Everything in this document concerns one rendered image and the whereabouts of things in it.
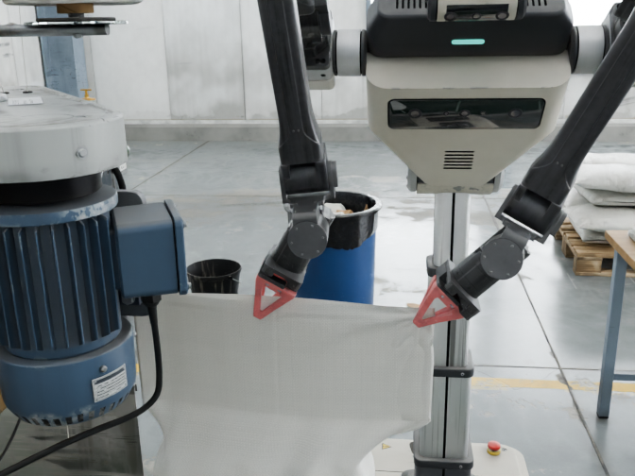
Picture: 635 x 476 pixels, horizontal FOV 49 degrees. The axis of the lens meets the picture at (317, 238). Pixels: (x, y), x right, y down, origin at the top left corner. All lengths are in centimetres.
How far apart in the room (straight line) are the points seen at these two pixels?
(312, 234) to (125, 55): 879
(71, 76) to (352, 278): 693
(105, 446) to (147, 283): 99
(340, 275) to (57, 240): 265
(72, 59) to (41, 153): 902
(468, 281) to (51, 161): 62
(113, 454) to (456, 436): 83
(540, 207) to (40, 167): 66
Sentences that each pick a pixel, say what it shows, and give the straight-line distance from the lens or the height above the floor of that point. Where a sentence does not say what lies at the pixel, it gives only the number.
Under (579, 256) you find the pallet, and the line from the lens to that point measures 449.
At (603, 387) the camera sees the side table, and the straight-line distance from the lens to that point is 297.
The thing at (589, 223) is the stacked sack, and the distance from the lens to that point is 439.
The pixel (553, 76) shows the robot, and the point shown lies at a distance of 140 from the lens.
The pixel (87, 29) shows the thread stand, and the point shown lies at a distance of 92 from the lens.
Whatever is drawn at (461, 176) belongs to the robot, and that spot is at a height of 118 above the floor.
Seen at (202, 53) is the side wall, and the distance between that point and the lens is 938.
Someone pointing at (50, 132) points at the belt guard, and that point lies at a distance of 71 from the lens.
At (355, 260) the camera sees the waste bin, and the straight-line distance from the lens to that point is 333.
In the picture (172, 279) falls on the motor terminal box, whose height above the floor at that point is 124.
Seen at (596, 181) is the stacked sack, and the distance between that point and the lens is 440.
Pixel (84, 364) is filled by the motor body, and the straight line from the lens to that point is 80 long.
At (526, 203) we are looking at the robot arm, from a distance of 104.
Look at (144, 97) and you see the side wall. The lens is 968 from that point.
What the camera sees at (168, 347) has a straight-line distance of 123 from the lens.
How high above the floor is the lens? 151
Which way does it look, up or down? 17 degrees down
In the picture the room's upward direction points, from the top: 1 degrees counter-clockwise
